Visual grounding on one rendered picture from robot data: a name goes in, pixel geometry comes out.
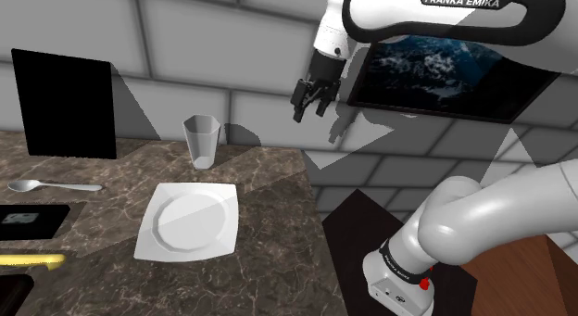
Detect yellow handle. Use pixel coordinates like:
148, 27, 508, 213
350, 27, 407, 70
0, 253, 67, 272

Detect black phone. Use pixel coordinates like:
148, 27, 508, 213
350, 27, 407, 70
0, 203, 71, 241

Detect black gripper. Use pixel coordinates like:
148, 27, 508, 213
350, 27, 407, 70
290, 49, 348, 124

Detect grey faceted cup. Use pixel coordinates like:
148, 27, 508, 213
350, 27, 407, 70
182, 114, 222, 171

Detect black upright board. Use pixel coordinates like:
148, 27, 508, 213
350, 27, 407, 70
10, 47, 118, 160

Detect dark brown robot stand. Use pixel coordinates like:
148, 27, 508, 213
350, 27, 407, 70
320, 188, 578, 316

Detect black rounded object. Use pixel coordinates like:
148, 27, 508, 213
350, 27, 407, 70
0, 272, 35, 316

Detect framed dark blue wall picture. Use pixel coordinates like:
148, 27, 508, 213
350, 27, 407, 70
346, 34, 561, 125

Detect white square plate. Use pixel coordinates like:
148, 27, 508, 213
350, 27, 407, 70
132, 182, 240, 264

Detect silver spoon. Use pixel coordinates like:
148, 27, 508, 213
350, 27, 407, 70
6, 179, 105, 194

